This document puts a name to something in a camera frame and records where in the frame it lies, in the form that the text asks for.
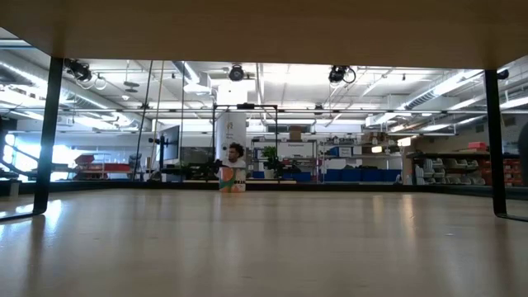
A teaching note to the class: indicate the orange and white label can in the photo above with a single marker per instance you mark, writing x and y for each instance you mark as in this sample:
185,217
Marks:
232,181

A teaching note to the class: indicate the wooden shelf with black legs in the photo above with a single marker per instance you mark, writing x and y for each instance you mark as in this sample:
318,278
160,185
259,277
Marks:
264,29

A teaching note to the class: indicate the green potted plant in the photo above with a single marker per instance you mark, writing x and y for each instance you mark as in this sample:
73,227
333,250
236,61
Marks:
270,153

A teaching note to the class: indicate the brown cardboard box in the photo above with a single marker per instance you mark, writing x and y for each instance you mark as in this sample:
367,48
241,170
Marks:
295,133

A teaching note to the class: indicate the white round column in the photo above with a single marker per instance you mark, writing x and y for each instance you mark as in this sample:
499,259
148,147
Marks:
231,130

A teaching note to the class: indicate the thin black upright pole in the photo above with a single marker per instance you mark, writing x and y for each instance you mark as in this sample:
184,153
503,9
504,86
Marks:
182,123

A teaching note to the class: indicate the black monitor on stand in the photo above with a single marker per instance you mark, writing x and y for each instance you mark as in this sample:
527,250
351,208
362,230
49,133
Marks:
170,142

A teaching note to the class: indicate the blue storage bins row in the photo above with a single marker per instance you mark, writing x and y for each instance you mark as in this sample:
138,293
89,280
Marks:
363,175

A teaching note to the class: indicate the tan slanted pole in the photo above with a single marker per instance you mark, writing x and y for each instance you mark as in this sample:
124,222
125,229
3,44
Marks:
156,115

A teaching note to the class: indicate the black slanted pole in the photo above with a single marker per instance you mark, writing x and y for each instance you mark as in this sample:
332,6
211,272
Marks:
144,123

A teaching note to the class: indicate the grey office chair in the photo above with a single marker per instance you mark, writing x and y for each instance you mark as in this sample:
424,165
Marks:
134,158

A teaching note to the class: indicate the red cart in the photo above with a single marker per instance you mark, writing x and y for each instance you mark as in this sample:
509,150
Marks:
103,167

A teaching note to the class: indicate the dark rack with grey bins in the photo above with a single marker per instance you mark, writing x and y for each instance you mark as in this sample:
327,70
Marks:
445,156

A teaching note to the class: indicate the red box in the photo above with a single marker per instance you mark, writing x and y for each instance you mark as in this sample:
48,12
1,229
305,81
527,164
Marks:
477,145

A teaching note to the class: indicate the rack with orange bins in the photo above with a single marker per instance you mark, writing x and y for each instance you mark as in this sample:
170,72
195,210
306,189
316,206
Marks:
513,173

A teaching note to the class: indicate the black rectangular rig frame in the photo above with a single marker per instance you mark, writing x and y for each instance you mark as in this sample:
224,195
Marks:
245,106

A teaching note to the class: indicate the round black ceiling camera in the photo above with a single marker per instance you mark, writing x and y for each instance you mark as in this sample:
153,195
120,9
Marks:
236,73

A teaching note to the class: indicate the black metal table frame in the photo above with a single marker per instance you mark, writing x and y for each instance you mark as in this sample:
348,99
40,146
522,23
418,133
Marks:
412,187

